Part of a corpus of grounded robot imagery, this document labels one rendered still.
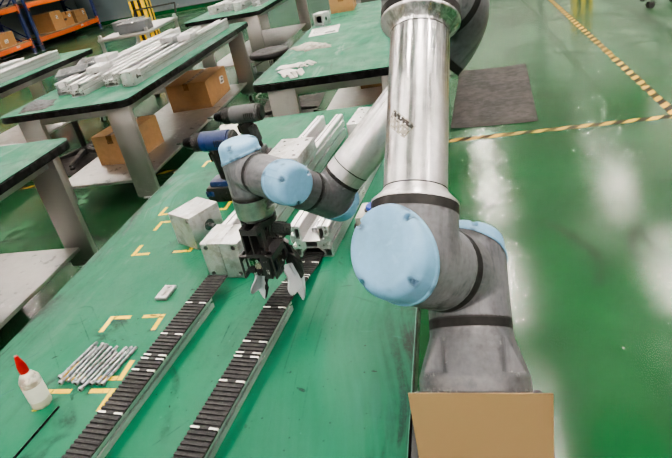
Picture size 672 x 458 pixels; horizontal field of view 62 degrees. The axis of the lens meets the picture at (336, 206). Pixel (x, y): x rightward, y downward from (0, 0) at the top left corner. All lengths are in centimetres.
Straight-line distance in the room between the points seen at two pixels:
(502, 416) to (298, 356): 44
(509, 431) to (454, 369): 10
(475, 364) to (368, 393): 27
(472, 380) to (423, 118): 34
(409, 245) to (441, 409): 23
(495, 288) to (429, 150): 21
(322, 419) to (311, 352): 16
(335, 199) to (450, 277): 37
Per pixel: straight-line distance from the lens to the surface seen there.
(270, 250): 108
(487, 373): 76
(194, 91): 522
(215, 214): 154
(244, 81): 586
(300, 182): 93
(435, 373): 78
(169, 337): 119
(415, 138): 74
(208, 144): 170
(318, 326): 114
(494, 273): 80
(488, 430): 80
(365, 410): 96
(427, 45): 80
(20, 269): 328
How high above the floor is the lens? 148
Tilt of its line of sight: 26 degrees down
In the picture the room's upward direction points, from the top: 12 degrees counter-clockwise
